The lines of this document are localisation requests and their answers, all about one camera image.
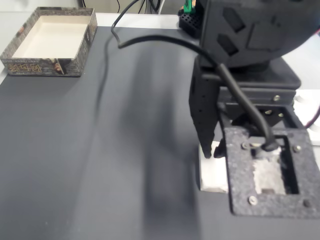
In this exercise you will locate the white block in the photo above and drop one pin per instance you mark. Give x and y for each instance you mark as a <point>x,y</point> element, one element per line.
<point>212,175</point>

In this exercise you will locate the patterned cardboard box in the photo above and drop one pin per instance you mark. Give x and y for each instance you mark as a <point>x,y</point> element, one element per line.
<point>50,37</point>

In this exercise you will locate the white plate with round dents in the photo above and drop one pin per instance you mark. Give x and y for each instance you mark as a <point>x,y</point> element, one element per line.
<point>310,100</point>

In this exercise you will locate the green clamp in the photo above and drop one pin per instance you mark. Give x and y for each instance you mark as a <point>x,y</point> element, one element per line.
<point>189,6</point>

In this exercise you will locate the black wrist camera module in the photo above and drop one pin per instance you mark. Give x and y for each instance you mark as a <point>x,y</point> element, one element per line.
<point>240,175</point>

